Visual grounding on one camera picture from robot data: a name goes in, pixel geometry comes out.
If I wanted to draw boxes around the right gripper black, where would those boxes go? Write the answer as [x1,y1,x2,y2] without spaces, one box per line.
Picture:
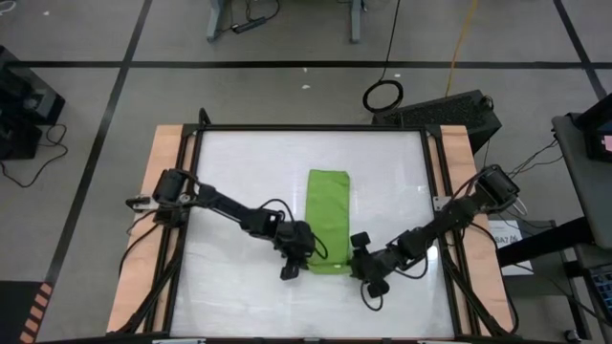
[351,231,401,298]

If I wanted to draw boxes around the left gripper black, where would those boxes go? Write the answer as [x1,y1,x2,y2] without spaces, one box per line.
[275,220,317,282]

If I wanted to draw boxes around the green microfibre towel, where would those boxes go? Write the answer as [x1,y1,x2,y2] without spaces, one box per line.
[304,168,353,276]

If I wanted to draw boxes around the white paper sheet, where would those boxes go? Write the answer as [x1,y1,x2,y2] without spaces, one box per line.
[487,219,535,277]

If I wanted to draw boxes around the light wooden side board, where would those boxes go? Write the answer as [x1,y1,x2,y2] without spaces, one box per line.
[427,124,516,335]
[105,124,198,334]

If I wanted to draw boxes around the black computer case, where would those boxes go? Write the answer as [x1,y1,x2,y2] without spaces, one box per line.
[372,89,503,155]

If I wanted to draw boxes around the black stand beam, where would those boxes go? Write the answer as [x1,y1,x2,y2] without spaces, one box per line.
[496,217,597,269]

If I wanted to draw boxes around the grey desk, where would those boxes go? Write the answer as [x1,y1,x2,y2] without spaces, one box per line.
[552,113,612,250]

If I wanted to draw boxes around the black keyboard device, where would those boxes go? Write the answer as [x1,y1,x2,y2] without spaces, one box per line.
[583,263,612,314]

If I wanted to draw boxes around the grey desk leg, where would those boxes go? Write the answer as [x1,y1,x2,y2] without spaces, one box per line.
[206,0,231,43]
[348,0,368,44]

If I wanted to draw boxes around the black power strip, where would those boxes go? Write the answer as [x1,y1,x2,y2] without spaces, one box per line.
[230,16,268,35]

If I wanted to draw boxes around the black monitor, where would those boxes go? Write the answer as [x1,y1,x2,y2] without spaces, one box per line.
[573,93,612,163]

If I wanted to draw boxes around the black equipment cart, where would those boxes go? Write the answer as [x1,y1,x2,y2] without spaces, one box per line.
[0,45,67,161]

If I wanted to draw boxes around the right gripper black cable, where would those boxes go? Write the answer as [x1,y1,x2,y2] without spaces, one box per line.
[360,281,383,312]

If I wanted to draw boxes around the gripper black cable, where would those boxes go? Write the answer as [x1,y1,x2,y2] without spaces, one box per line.
[305,232,330,263]
[360,281,383,312]

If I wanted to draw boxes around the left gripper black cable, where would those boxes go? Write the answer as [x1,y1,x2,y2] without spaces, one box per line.
[305,232,330,263]

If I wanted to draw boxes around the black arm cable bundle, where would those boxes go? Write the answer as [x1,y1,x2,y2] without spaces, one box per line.
[117,209,187,334]
[442,224,520,336]

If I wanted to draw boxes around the black table frame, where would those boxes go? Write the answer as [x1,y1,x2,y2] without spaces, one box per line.
[117,122,520,344]

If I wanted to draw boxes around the black hanging cable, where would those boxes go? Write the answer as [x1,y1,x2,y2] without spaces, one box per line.
[361,0,405,115]

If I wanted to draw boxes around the thin black cables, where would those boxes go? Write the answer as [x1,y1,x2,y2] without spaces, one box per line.
[506,138,565,179]

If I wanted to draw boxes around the yellow hanging cable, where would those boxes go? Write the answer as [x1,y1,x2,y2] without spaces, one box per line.
[445,0,479,97]

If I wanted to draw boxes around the black floor cable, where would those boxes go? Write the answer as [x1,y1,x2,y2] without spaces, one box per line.
[0,122,70,189]

